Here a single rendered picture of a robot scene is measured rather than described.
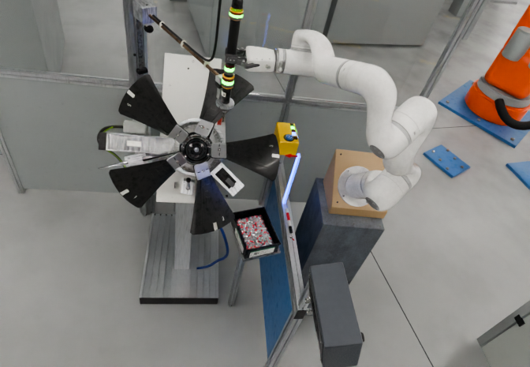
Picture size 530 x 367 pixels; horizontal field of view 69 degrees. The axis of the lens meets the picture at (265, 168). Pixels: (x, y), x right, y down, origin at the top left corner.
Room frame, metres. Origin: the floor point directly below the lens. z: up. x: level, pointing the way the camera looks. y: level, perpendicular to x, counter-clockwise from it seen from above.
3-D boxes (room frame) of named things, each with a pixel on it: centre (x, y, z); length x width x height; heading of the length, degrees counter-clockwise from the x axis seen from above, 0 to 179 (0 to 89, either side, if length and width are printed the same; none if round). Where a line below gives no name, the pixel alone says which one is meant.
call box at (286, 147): (1.58, -0.07, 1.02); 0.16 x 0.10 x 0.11; 14
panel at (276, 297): (1.20, -0.17, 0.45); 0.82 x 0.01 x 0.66; 14
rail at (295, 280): (1.20, -0.17, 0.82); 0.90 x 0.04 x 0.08; 14
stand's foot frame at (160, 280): (1.36, 0.39, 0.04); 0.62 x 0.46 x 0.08; 14
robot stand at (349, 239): (1.33, -0.44, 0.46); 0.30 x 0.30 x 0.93; 11
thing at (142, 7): (1.61, 0.68, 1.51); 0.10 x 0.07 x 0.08; 49
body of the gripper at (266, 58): (1.23, 0.10, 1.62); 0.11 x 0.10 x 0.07; 104
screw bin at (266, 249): (1.09, -0.02, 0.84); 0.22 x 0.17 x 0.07; 30
